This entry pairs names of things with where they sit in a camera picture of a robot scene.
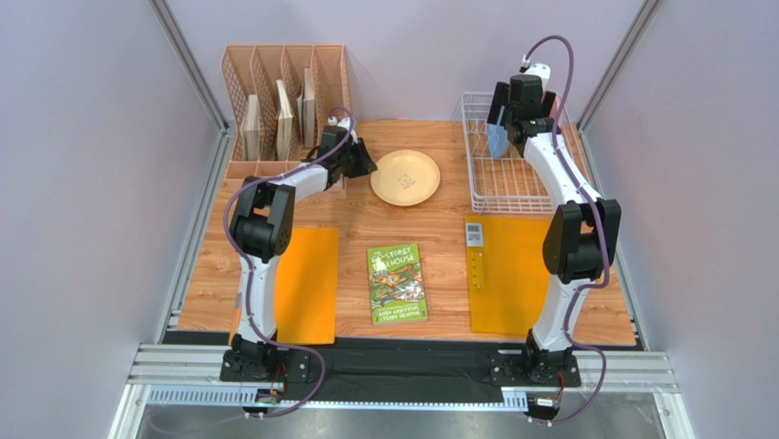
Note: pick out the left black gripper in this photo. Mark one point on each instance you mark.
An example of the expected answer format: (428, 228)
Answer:
(366, 165)

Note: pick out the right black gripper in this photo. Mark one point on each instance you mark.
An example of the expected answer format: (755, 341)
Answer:
(503, 112)

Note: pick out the cream yellow plate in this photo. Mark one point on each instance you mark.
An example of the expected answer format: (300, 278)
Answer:
(405, 178)

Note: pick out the blue plate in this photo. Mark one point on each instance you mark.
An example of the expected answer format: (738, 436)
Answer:
(497, 133)

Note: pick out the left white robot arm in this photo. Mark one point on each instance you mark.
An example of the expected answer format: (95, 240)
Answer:
(260, 229)

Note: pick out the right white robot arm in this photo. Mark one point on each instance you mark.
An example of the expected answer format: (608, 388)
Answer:
(579, 246)

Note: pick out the middle beige book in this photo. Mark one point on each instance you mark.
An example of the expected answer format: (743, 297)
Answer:
(285, 122)

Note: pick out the pink desk file organizer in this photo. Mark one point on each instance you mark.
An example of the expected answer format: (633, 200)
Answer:
(254, 69)

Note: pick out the left beige book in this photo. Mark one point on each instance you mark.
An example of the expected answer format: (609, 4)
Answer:
(251, 129)

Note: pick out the green children's book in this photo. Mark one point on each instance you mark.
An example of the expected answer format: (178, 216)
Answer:
(395, 285)

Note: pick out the left orange folder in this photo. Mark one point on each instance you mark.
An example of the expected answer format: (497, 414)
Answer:
(301, 307)

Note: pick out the orange folder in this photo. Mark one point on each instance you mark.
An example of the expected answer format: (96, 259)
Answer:
(301, 307)
(507, 278)

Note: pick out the right orange folder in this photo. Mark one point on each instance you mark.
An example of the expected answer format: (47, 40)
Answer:
(507, 278)

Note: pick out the black base mat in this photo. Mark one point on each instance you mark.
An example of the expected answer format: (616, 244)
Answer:
(404, 370)

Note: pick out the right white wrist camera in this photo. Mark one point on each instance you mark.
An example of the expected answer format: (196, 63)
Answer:
(529, 67)

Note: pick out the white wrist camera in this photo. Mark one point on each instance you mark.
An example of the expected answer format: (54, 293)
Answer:
(346, 123)
(529, 67)

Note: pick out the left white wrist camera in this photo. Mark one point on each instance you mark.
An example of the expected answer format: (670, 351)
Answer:
(346, 123)

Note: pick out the white wire dish rack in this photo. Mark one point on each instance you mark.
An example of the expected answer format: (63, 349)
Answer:
(504, 185)

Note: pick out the right aluminium frame post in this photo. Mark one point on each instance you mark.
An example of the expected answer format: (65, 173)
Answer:
(632, 37)

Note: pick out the aluminium frame post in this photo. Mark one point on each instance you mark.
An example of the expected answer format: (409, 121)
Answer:
(632, 37)
(166, 18)

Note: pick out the left aluminium frame post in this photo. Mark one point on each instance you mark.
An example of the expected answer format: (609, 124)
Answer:
(166, 18)

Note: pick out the aluminium front rail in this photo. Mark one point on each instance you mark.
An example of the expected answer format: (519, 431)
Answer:
(181, 374)

